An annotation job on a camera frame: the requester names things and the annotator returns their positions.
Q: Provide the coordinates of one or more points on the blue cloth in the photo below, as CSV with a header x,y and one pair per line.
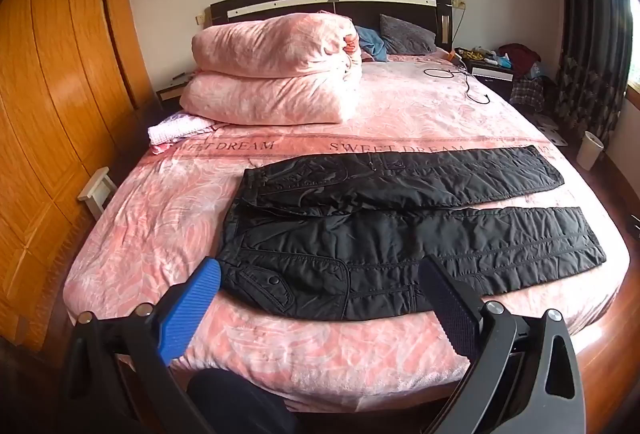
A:
x,y
372,44

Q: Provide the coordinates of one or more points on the black quilted pants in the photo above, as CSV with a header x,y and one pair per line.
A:
x,y
320,244

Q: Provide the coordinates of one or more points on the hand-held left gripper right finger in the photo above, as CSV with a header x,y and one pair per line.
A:
x,y
450,309

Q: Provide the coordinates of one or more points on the grey pillow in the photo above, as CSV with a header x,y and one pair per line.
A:
x,y
407,36

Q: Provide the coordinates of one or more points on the dark wooden headboard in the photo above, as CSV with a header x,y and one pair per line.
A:
x,y
400,6

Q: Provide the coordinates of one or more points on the white trash bin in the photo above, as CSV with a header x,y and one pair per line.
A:
x,y
590,151

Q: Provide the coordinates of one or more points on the red clothes pile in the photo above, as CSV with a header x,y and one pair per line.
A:
x,y
520,56

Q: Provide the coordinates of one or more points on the cluttered dark nightstand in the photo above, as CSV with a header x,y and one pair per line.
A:
x,y
492,76

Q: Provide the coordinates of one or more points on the bed with pink floral sheet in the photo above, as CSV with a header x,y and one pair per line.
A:
x,y
400,123

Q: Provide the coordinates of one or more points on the white wooden stool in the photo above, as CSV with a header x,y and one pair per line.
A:
x,y
97,191

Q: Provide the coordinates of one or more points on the folded pink floral duvet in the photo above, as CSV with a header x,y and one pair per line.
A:
x,y
270,63

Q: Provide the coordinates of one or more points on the small pink knitted cloth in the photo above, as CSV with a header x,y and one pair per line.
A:
x,y
175,131

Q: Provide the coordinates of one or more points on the dark patterned curtain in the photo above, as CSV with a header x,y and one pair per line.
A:
x,y
590,38

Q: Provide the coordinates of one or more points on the plaid cloth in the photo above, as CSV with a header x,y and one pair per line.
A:
x,y
527,91

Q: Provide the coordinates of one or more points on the window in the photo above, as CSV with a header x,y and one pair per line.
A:
x,y
635,43

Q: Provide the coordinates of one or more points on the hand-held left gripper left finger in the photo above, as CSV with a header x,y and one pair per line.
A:
x,y
192,309

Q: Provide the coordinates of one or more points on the orange wooden wardrobe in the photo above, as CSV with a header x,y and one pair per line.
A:
x,y
50,113

